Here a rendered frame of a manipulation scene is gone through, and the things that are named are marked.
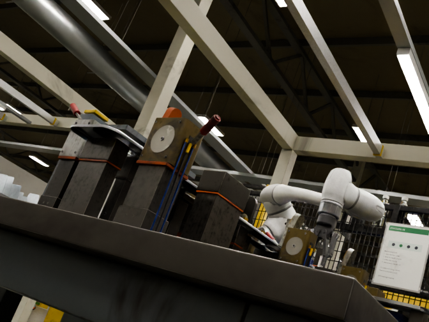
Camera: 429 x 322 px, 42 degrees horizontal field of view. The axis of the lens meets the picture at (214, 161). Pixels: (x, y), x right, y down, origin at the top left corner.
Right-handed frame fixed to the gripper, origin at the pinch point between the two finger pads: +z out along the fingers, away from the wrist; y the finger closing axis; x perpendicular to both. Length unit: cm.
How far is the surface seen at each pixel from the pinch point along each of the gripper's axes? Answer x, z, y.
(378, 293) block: -24.4, 0.4, -17.0
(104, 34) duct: -271, -412, 722
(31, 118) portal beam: -273, -235, 831
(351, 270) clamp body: 8.5, 1.5, -20.5
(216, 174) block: 88, 3, -18
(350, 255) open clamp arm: 7.4, -4.3, -17.8
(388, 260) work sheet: -54, -22, -4
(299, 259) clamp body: 43.5, 9.9, -21.1
